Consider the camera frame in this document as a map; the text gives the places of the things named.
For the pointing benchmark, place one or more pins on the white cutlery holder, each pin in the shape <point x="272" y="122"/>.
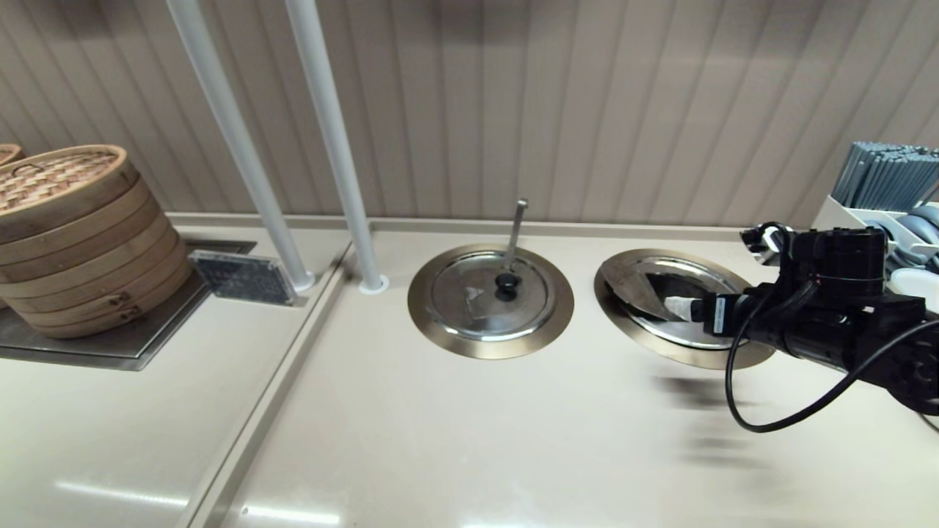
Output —
<point x="832" y="216"/>

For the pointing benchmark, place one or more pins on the recessed steel tray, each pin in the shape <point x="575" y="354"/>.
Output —
<point x="147" y="345"/>

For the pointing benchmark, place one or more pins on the hinged steel lid black knob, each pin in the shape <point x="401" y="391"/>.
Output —
<point x="469" y="308"/>
<point x="634" y="290"/>

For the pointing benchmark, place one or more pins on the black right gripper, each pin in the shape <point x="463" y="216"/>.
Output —
<point x="722" y="315"/>

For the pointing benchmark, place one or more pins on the white cylindrical jar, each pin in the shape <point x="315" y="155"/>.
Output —
<point x="917" y="282"/>

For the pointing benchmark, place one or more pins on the white metal pole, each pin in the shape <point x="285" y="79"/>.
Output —
<point x="235" y="132"/>
<point x="334" y="132"/>

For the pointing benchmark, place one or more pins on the grey-blue chopsticks bundle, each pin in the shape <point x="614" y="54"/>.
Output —
<point x="888" y="176"/>

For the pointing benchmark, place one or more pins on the clear acrylic sign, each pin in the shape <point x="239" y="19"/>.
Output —
<point x="246" y="279"/>

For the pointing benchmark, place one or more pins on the white pole base flange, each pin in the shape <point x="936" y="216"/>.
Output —
<point x="374" y="291"/>
<point x="313" y="281"/>

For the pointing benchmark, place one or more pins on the round brass-rimmed soup well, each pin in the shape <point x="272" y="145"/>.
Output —
<point x="682" y="357"/>

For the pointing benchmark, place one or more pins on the steel ladle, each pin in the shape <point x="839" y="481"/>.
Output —
<point x="516" y="227"/>

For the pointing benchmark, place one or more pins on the steel pot lid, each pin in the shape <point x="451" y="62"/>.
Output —
<point x="484" y="350"/>

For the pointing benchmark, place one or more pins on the bamboo steamer stack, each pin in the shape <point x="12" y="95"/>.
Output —
<point x="88" y="249"/>

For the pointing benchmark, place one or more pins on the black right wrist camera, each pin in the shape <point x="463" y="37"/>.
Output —
<point x="759" y="242"/>

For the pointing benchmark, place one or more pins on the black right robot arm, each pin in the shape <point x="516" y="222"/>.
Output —
<point x="843" y="330"/>

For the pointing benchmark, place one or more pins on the grey-blue spoon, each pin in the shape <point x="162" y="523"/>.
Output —
<point x="923" y="227"/>

